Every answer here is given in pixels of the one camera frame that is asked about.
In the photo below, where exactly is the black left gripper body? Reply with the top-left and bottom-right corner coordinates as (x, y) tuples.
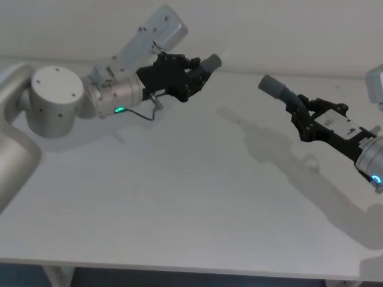
(136, 52), (192, 103)

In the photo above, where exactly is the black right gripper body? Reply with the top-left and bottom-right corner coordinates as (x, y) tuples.
(308, 105), (378, 164)

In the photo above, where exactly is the short straight grey tube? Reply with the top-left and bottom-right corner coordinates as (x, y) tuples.
(200, 53), (223, 74)

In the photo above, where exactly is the grey bent elbow tube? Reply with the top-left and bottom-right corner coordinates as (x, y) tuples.
(258, 74), (311, 121)

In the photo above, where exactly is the white table leg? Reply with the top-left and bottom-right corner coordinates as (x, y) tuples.
(41, 265), (76, 287)

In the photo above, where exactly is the thin dark gripper cable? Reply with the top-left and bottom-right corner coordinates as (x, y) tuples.
(124, 93), (165, 121)

